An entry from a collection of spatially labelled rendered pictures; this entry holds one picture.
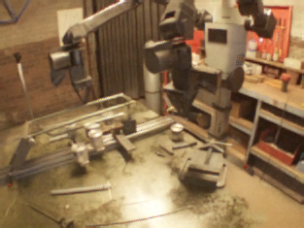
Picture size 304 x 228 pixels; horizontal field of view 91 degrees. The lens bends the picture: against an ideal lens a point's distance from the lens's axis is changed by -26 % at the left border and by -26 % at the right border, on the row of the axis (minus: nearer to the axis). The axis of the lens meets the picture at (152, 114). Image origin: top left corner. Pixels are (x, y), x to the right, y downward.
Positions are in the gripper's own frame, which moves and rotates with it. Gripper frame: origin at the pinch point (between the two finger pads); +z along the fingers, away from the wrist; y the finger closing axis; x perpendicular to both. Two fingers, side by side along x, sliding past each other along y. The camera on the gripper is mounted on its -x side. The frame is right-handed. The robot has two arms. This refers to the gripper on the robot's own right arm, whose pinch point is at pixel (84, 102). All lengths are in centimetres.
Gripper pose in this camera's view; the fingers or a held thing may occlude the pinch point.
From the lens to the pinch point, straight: 71.8
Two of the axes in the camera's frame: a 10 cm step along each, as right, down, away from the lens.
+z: 0.6, 8.9, 4.5
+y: 5.1, 3.6, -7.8
